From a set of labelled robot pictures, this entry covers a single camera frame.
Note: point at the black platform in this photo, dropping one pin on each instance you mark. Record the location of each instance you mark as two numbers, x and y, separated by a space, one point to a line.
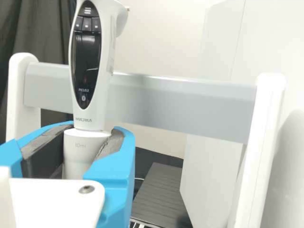
156 190

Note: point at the pipette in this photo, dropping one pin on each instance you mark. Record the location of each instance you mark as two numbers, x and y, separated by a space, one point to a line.
88 71

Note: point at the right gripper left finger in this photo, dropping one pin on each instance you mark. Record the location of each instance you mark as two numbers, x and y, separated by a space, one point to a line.
14 154

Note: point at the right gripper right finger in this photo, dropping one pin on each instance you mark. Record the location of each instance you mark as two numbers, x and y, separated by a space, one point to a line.
118 171

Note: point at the white pipette stand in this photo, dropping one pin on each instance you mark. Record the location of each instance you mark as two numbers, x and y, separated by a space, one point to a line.
178 95

